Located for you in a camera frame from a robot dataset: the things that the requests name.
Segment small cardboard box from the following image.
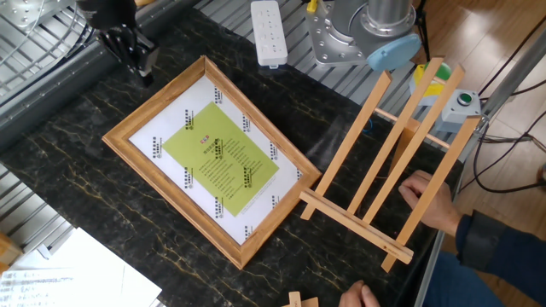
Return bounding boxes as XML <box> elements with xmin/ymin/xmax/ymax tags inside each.
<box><xmin>0</xmin><ymin>232</ymin><xmax>23</xmax><ymax>274</ymax></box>

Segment right forearm dark blue sleeve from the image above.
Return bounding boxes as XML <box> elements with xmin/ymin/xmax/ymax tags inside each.
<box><xmin>455</xmin><ymin>209</ymin><xmax>546</xmax><ymax>304</ymax></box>

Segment silver perforated aluminium plate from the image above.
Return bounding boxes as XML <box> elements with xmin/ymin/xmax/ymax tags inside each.
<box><xmin>0</xmin><ymin>0</ymin><xmax>80</xmax><ymax>29</ymax></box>

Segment person's right hand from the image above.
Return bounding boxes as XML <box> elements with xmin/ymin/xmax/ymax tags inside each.
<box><xmin>398</xmin><ymin>169</ymin><xmax>464</xmax><ymax>238</ymax></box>

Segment grey button box green button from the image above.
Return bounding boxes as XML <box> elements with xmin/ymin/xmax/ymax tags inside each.
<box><xmin>434</xmin><ymin>88</ymin><xmax>482</xmax><ymax>134</ymax></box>

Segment black cable bundle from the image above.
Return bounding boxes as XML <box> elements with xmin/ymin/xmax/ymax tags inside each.
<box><xmin>42</xmin><ymin>23</ymin><xmax>99</xmax><ymax>73</ymax></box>

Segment yellow button box green button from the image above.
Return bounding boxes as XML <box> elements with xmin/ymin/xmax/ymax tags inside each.
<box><xmin>409</xmin><ymin>61</ymin><xmax>453</xmax><ymax>107</ymax></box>

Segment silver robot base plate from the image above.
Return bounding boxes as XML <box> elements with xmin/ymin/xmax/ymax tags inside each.
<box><xmin>305</xmin><ymin>0</ymin><xmax>372</xmax><ymax>68</ymax></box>

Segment black tripod stand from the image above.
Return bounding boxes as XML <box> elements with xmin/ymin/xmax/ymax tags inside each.
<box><xmin>411</xmin><ymin>0</ymin><xmax>432</xmax><ymax>63</ymax></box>

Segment aluminium table edge profile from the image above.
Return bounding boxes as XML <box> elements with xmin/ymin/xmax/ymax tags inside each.
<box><xmin>412</xmin><ymin>170</ymin><xmax>464</xmax><ymax>307</ymax></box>

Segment white paper stack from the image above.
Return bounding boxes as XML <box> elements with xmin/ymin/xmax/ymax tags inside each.
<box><xmin>0</xmin><ymin>227</ymin><xmax>163</xmax><ymax>307</ymax></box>

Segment small wooden block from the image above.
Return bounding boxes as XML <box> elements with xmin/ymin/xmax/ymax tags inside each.
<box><xmin>281</xmin><ymin>291</ymin><xmax>319</xmax><ymax>307</ymax></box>

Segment wooden tabletop easel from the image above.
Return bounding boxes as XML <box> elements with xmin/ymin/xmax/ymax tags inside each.
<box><xmin>298</xmin><ymin>56</ymin><xmax>483</xmax><ymax>274</ymax></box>

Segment printed text paper sheet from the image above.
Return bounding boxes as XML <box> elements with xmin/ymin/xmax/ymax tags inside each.
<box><xmin>0</xmin><ymin>267</ymin><xmax>82</xmax><ymax>307</ymax></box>

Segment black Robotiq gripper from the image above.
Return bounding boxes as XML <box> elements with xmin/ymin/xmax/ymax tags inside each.
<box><xmin>76</xmin><ymin>0</ymin><xmax>160</xmax><ymax>89</ymax></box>

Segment wooden photo frame green print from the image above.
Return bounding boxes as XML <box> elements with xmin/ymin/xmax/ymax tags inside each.
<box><xmin>102</xmin><ymin>55</ymin><xmax>322</xmax><ymax>270</ymax></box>

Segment black floor cable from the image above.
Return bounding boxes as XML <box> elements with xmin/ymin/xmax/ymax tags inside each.
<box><xmin>458</xmin><ymin>108</ymin><xmax>546</xmax><ymax>195</ymax></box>

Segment white power strip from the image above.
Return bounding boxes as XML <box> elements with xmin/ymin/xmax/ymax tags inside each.
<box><xmin>250</xmin><ymin>0</ymin><xmax>289</xmax><ymax>69</ymax></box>

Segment person's left hand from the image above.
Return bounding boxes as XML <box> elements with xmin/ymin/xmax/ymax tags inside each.
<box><xmin>339</xmin><ymin>280</ymin><xmax>380</xmax><ymax>307</ymax></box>

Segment aluminium frame post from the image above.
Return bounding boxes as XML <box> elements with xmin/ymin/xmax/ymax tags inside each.
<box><xmin>479</xmin><ymin>32</ymin><xmax>546</xmax><ymax>123</ymax></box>

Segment blue jeans leg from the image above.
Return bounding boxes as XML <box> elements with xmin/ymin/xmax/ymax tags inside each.
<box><xmin>421</xmin><ymin>250</ymin><xmax>507</xmax><ymax>307</ymax></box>

